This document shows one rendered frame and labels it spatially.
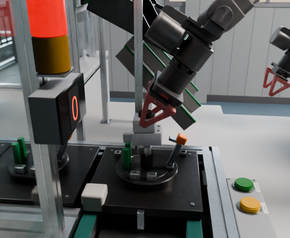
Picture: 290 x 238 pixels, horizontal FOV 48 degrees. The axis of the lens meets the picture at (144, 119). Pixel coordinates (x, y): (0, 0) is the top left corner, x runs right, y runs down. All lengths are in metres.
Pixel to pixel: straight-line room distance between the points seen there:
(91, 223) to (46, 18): 0.39
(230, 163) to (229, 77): 3.00
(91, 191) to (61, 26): 0.35
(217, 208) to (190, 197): 0.06
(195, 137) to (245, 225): 0.58
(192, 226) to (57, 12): 0.45
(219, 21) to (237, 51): 3.32
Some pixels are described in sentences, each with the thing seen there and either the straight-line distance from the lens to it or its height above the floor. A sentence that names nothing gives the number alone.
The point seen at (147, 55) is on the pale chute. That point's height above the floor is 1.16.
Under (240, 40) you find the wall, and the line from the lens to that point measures 3.92.
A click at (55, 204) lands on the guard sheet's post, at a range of 0.59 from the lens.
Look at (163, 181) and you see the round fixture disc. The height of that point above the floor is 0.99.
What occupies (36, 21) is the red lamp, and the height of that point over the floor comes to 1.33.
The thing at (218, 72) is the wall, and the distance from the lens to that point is 3.97.
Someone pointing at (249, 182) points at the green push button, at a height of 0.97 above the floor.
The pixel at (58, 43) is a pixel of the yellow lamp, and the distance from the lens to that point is 0.46.
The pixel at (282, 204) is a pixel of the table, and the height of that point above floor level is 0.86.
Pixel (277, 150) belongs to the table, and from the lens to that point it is 1.17.
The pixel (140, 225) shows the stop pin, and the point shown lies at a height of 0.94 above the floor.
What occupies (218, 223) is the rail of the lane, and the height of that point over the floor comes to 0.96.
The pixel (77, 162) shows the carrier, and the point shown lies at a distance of 0.82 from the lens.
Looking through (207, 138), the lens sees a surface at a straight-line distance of 1.18.
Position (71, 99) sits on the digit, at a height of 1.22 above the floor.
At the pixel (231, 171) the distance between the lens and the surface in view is 1.01.
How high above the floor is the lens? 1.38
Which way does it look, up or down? 23 degrees down
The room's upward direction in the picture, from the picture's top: straight up
